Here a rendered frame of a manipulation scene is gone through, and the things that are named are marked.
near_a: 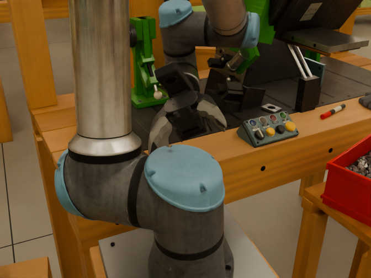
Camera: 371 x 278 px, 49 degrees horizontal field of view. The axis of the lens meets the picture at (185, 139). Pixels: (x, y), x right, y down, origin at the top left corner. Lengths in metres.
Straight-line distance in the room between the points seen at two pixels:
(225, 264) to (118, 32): 0.42
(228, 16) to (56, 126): 0.71
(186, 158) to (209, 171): 0.04
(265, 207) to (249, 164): 1.30
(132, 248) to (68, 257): 1.04
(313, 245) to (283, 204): 1.22
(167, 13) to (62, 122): 0.58
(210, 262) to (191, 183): 0.16
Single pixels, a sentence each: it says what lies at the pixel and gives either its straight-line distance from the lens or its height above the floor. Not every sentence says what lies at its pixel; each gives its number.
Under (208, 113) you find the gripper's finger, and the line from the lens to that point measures 0.75.
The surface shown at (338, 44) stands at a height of 1.13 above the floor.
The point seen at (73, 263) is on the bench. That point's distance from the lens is 1.85.
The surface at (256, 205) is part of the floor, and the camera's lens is 2.39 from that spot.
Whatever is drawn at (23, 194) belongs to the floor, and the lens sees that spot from 2.62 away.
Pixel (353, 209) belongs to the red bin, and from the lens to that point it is 1.06.
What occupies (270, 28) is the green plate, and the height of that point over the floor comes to 1.15.
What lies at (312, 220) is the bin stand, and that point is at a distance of 1.16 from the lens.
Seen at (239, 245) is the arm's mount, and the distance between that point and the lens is 0.79.
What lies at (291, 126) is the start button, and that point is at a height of 0.94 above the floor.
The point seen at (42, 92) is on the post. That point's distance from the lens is 1.44.
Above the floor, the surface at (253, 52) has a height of 1.09.
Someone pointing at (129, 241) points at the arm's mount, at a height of 0.89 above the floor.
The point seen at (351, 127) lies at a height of 0.88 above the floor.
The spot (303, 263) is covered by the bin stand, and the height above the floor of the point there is 0.56.
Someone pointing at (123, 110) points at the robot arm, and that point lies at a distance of 0.61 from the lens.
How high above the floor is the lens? 1.43
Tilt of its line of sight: 28 degrees down
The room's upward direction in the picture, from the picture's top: straight up
